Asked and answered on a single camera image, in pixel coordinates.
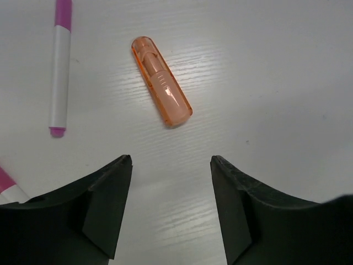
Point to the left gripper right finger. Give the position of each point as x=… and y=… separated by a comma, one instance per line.
x=262, y=225

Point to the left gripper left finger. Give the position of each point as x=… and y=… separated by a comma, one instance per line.
x=78, y=223

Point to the orange translucent highlighter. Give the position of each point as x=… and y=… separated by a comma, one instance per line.
x=168, y=96

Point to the pink capped white marker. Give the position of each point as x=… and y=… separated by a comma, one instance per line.
x=10, y=190

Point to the purple capped white marker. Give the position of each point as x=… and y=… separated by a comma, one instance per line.
x=60, y=68

